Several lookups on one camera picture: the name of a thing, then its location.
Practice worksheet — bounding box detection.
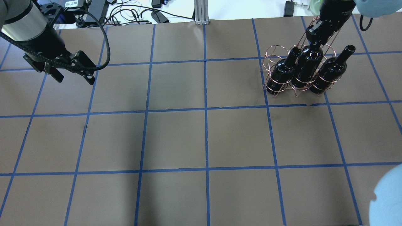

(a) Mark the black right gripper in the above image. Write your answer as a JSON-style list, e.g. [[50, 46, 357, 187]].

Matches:
[[306, 0, 356, 44]]

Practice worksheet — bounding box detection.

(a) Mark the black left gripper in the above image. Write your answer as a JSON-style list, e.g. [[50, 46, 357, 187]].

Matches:
[[23, 51, 96, 85]]

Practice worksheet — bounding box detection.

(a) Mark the dark wine bottle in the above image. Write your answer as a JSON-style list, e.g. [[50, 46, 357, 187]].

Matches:
[[265, 47, 301, 96], [291, 42, 323, 89]]

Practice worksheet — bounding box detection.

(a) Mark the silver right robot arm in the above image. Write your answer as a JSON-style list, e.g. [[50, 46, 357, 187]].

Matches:
[[302, 11, 401, 226]]

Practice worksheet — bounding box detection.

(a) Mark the dark wine bottle in rack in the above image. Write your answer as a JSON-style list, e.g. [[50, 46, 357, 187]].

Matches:
[[265, 47, 301, 96]]

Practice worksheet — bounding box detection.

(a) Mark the green bowl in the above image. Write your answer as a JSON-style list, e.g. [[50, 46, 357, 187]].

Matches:
[[309, 0, 323, 16]]

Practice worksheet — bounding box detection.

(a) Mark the black electronics box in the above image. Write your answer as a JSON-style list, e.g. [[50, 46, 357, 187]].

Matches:
[[33, 0, 109, 26]]

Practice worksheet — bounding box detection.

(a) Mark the black power adapter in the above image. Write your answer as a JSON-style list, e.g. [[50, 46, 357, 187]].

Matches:
[[151, 11, 169, 24]]

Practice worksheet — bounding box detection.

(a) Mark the copper wire wine rack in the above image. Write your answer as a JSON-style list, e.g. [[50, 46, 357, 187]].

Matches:
[[260, 16, 355, 97]]

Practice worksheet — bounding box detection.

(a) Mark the aluminium frame post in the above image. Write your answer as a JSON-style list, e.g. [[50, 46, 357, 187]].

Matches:
[[194, 0, 210, 25]]

